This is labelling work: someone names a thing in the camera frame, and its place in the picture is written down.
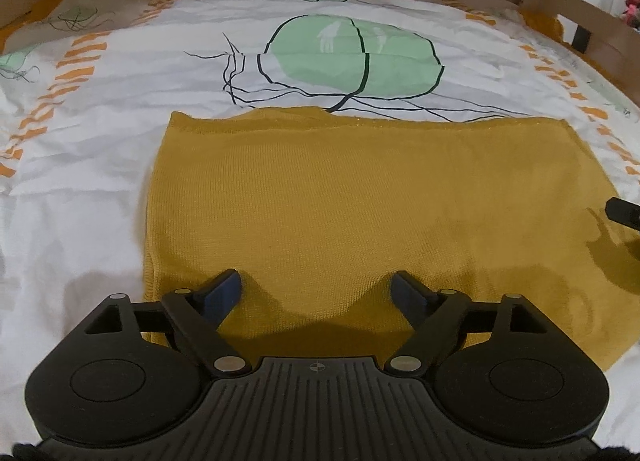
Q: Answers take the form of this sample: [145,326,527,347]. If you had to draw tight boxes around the yellow fitted sheet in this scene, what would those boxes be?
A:
[518,8,564,43]

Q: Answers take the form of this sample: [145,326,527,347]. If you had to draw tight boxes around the mustard yellow knit garment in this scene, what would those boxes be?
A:
[143,108,639,368]

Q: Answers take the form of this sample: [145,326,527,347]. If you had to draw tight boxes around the white patterned duvet cover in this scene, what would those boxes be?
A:
[1,0,639,449]

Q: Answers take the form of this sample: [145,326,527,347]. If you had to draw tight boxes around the pink red clothes pile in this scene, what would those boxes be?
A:
[620,0,640,30]

